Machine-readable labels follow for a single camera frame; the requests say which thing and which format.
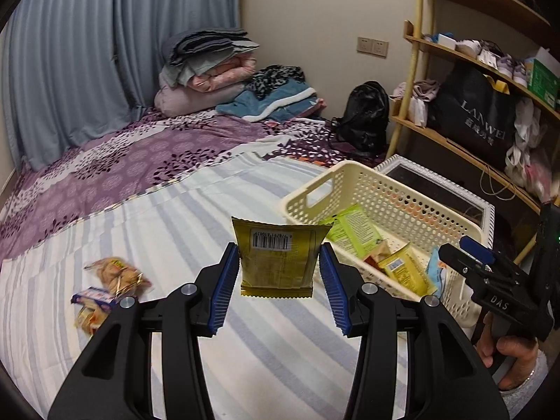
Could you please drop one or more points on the blue cracker sleeve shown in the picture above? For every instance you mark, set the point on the blue cracker sleeve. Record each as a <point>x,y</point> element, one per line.
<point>94,297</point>

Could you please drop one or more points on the white framed mirror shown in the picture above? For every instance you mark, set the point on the white framed mirror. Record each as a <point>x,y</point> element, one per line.
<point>443,190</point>

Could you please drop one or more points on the beige red cookie bag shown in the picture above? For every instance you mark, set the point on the beige red cookie bag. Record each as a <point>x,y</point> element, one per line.
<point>89,320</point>

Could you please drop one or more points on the leopard print cloth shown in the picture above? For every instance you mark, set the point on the leopard print cloth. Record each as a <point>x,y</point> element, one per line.
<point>267,79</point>

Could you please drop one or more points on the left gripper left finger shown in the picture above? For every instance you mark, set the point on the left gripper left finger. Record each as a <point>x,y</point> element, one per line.
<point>112,377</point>

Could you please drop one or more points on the black backpack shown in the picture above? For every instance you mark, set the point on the black backpack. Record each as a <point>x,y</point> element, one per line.
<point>364,123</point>

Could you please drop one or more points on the small green snack pack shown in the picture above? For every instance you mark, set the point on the small green snack pack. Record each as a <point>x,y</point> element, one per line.
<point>404,268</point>

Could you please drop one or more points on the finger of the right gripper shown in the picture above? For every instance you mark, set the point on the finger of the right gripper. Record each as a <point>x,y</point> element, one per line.
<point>463,262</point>
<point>477,250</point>

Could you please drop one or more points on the light blue snack bag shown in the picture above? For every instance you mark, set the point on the light blue snack bag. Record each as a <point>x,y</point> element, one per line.
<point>436,272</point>

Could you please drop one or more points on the wooden shelf unit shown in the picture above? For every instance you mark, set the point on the wooden shelf unit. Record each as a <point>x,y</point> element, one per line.
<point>491,35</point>

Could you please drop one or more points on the wall power socket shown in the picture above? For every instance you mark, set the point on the wall power socket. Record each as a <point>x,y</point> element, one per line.
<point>372,47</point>

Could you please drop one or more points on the folded quilts pile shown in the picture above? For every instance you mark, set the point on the folded quilts pile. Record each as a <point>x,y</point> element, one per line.
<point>203,68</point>

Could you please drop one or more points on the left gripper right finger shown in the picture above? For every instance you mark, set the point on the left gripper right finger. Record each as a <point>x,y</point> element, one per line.
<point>446,379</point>

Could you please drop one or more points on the pink folded clothes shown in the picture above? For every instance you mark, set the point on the pink folded clothes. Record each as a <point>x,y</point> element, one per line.
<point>423,92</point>

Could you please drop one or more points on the person's right hand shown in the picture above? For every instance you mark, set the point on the person's right hand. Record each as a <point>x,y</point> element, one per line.
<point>522,350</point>

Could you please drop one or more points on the blue teal blanket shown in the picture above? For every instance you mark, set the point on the blue teal blanket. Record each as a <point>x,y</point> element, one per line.
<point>287,101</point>

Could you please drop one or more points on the white plastic bags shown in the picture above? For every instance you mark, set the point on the white plastic bags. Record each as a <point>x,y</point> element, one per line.
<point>527,163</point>

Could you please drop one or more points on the orange brown snack bag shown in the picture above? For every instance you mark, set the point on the orange brown snack bag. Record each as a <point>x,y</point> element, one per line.
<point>378,254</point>

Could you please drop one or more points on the cream perforated plastic basket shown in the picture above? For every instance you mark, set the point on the cream perforated plastic basket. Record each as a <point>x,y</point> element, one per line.
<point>400,215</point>

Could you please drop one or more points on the large green snack bag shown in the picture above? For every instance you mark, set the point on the large green snack bag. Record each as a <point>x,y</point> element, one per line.
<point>353,231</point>

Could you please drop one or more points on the clear bag of biscuits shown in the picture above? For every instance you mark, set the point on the clear bag of biscuits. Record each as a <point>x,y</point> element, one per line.
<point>119,278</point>

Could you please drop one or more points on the olive yellow snack packet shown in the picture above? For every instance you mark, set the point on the olive yellow snack packet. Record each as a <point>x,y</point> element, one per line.
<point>278,261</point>

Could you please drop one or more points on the blue grey curtain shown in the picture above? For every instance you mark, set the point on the blue grey curtain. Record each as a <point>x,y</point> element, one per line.
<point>75,70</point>

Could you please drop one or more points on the purple floral bedsheet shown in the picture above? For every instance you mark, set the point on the purple floral bedsheet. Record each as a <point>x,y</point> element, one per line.
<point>150,152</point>

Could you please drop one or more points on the black LANWEI shopping bag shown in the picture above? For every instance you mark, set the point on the black LANWEI shopping bag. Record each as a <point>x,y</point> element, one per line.
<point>477,112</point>

